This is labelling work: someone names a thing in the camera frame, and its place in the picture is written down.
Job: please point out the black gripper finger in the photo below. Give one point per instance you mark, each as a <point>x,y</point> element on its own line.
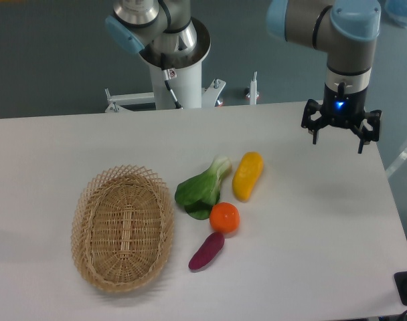
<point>366,126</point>
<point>313,119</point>

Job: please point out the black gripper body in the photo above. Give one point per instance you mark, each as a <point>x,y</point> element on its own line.
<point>346,111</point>

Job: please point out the yellow mango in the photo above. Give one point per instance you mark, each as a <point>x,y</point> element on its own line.
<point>246,176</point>

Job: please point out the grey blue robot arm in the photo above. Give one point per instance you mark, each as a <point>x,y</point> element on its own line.
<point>346,31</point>

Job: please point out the blue plastic bag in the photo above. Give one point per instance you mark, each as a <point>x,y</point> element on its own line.
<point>397,11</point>

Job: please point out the orange tangerine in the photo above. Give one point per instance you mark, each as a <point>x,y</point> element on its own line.
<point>224,218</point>

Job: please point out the green bok choy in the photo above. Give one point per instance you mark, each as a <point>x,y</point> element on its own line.
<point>198,195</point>

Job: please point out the purple sweet potato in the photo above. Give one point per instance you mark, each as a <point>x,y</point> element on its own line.
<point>209,249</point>

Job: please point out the woven wicker basket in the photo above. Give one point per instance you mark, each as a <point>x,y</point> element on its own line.
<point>122,230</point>

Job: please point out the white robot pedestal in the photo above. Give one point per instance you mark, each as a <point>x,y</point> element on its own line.
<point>174,61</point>

